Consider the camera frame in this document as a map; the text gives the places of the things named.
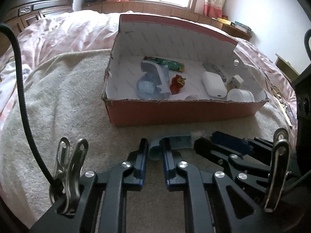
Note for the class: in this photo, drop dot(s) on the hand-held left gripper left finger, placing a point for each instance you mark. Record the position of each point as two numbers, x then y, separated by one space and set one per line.
143 160

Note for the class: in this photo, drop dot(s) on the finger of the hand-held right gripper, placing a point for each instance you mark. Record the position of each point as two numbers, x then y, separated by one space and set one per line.
228 141
209 148

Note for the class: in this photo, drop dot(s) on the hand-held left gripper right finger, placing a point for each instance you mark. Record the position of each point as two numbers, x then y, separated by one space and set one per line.
167 160

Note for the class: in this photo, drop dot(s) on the light blue plastic holder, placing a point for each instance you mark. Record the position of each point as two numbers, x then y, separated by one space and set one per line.
179 142

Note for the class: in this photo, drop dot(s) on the red cardboard box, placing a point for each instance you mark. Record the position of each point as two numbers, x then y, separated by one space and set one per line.
170 112

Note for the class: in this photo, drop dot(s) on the small jar with white lid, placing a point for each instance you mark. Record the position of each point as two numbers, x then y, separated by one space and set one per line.
240 95

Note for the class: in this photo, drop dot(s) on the white earbuds case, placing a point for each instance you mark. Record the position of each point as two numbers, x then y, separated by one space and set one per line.
213 83

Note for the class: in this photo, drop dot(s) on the white plug adapter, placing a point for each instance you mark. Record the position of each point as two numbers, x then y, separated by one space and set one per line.
234 81

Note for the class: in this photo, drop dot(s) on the red lion toy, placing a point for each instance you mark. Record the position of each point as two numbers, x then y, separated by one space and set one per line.
177 85

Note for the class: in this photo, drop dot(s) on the blue correction tape dispenser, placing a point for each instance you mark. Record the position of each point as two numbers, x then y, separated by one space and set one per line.
147 87

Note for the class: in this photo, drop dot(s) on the grey plate with holes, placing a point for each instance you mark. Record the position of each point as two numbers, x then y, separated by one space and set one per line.
213 66

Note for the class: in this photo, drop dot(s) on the lavender curved plastic piece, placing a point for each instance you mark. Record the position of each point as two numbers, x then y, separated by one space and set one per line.
151 69

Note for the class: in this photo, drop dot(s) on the green printed lighter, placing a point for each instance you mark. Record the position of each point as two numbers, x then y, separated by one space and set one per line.
167 63

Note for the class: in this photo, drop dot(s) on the metal spring clip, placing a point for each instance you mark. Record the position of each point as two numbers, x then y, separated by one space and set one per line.
73 170

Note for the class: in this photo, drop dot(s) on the yellow book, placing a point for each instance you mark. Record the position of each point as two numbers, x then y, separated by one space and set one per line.
223 21

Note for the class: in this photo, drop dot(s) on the pink printed quilt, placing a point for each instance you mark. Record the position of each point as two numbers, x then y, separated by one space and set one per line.
73 29

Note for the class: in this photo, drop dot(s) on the dark wooden headboard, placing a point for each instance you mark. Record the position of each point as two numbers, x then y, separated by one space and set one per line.
36 7

